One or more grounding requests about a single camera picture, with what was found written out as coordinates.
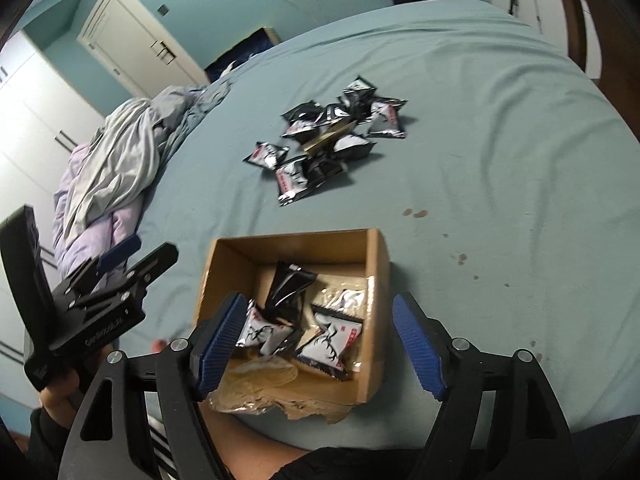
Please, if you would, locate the brown cardboard box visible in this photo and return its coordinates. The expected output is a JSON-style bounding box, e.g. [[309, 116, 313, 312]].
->
[[196, 229, 390, 424]]

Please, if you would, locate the tan paper packet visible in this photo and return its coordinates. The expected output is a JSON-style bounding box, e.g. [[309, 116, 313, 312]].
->
[[302, 120, 357, 156]]

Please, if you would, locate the dark blue pillow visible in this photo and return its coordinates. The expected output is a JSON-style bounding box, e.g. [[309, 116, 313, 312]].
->
[[204, 27, 281, 82]]

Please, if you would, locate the silver black snack packet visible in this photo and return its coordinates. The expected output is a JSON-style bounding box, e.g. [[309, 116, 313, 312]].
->
[[274, 156, 326, 207]]

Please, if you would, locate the white wardrobe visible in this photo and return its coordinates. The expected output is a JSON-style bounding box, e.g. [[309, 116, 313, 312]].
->
[[0, 29, 106, 411]]

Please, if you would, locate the purple quilt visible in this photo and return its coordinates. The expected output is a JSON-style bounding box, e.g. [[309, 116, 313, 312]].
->
[[52, 143, 144, 280]]

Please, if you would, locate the brown wooden chair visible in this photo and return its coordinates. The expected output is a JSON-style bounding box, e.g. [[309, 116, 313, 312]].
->
[[561, 0, 639, 136]]

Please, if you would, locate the teal bed sheet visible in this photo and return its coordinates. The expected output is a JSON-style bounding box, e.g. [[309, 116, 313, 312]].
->
[[122, 0, 639, 430]]

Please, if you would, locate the silver snack packet top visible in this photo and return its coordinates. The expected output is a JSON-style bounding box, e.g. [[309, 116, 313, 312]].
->
[[341, 76, 378, 110]]

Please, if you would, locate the black snack packet top left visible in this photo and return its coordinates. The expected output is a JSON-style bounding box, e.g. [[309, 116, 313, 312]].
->
[[281, 100, 324, 125]]

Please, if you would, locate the white door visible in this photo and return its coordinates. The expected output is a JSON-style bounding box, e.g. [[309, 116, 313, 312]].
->
[[77, 0, 209, 98]]

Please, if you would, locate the black snack packet in box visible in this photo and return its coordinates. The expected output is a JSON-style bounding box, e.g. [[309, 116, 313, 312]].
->
[[262, 261, 317, 325]]

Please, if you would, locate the grey crumpled blanket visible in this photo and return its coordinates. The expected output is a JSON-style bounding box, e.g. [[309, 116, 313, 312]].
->
[[61, 81, 231, 246]]

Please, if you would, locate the left hand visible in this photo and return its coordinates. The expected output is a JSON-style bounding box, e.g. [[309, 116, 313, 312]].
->
[[38, 336, 166, 430]]

